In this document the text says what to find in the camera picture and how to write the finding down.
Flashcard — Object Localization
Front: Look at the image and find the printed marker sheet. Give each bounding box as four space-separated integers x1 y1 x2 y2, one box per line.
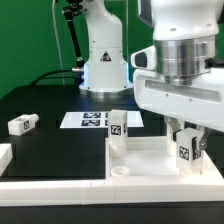
60 111 143 129

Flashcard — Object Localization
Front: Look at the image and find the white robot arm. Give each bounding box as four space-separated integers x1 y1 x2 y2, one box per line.
80 0 224 151

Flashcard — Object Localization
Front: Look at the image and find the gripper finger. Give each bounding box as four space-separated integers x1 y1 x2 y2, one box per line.
196 125 212 151
165 116 185 141

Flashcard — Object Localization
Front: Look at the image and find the white square table top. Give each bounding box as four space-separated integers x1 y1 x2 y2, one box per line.
106 137 216 177

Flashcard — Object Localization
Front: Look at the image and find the grey hanging cable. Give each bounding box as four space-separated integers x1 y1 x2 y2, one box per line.
51 0 66 86

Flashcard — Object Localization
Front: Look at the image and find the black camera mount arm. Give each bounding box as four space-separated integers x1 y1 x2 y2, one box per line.
62 0 84 67

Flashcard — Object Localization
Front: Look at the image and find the black cable at base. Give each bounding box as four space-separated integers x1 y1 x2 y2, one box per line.
29 66 84 87

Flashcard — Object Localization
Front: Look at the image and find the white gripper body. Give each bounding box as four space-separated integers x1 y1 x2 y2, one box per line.
133 68 224 132

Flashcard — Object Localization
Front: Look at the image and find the white U-shaped fence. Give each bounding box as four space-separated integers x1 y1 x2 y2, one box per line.
0 144 224 207

